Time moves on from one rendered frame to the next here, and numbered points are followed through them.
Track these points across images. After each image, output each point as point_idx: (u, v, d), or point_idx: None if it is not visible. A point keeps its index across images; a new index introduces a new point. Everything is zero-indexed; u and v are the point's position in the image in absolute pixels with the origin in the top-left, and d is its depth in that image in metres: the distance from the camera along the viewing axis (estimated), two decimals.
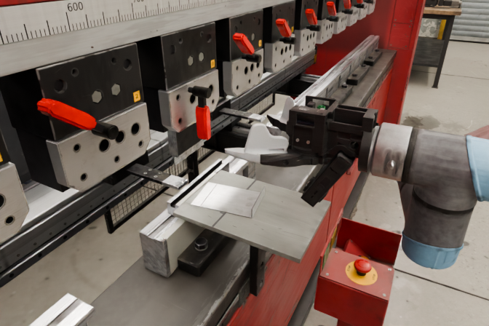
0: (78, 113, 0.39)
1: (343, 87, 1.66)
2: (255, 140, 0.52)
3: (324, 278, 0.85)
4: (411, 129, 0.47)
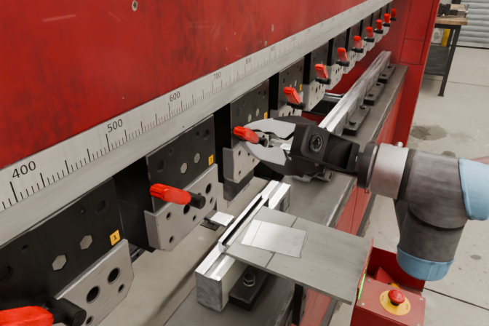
0: (180, 193, 0.44)
1: (362, 109, 1.71)
2: None
3: (360, 308, 0.90)
4: (402, 175, 0.55)
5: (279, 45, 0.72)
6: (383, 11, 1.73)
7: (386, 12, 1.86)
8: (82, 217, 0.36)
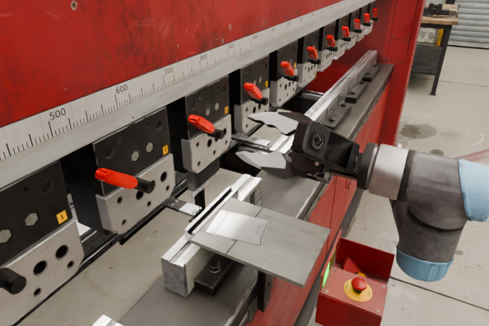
0: (125, 177, 0.48)
1: (343, 106, 1.75)
2: None
3: (324, 295, 0.94)
4: (402, 177, 0.55)
5: (239, 43, 0.76)
6: (363, 11, 1.77)
7: (368, 12, 1.90)
8: (26, 196, 0.40)
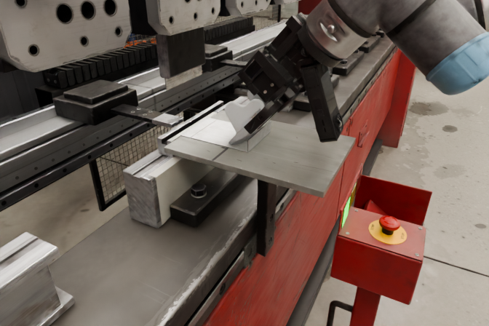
0: None
1: (354, 52, 1.53)
2: (235, 118, 0.55)
3: (344, 237, 0.72)
4: None
5: None
6: None
7: None
8: None
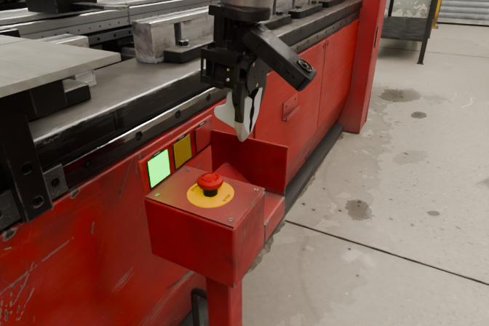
0: None
1: (278, 14, 1.36)
2: (227, 118, 0.58)
3: (152, 200, 0.55)
4: None
5: None
6: None
7: None
8: None
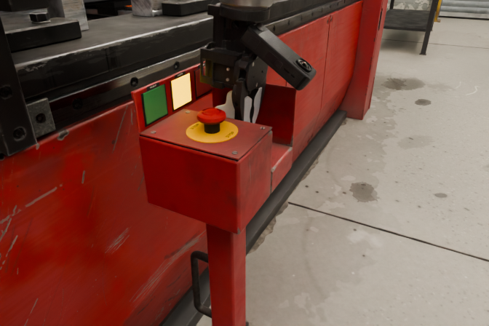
0: None
1: None
2: None
3: (148, 137, 0.50)
4: None
5: None
6: None
7: None
8: None
